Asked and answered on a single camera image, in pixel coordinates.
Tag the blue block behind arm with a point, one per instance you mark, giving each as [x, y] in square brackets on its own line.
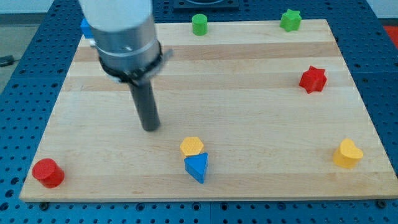
[85, 28]

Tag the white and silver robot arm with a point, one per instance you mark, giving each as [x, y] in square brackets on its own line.
[125, 37]

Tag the wooden board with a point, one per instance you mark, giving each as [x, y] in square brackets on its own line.
[237, 89]

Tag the yellow hexagon block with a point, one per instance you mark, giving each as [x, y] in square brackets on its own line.
[191, 146]

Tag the blue triangle block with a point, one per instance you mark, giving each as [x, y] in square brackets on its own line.
[196, 166]

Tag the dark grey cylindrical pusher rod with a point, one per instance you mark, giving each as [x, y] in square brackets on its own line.
[144, 101]

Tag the green cylinder block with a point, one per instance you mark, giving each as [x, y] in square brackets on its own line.
[199, 24]

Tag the red star block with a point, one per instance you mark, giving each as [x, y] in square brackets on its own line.
[314, 79]

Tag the green star block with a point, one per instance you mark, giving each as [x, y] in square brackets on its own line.
[290, 20]

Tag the yellow heart block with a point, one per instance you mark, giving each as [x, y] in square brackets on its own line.
[347, 155]

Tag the red cylinder block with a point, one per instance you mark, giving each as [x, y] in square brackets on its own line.
[48, 173]

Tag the blue perforated table panel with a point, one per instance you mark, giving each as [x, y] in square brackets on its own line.
[31, 92]

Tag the black device on floor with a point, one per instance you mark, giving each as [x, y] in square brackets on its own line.
[6, 60]

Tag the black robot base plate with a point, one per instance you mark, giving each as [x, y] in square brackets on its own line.
[205, 4]

